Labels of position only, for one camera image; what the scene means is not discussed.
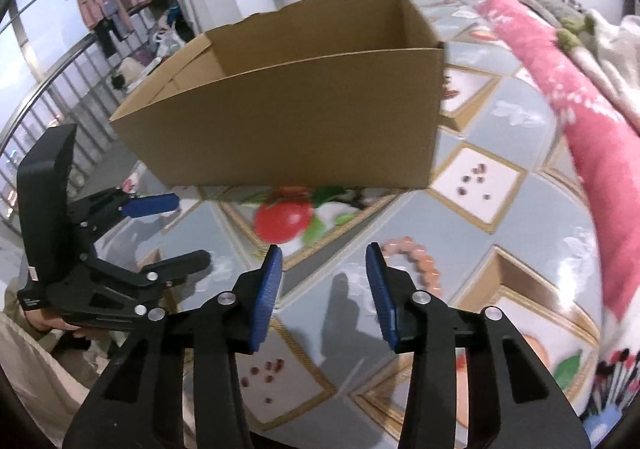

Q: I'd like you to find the orange pink beaded bracelet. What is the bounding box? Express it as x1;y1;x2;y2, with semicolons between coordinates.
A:
380;237;444;297

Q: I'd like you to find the person's left hand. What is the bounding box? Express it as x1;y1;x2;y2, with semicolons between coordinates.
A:
23;308;88;339

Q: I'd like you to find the white fleece blanket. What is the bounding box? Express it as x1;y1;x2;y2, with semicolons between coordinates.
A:
524;0;640;130

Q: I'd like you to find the pink floral blanket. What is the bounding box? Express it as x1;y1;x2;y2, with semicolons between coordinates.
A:
475;0;639;329

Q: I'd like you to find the metal window railing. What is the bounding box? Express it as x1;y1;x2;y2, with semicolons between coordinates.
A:
1;36;122;229

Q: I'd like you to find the brown cardboard box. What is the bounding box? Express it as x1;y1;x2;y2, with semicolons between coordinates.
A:
111;0;445;189

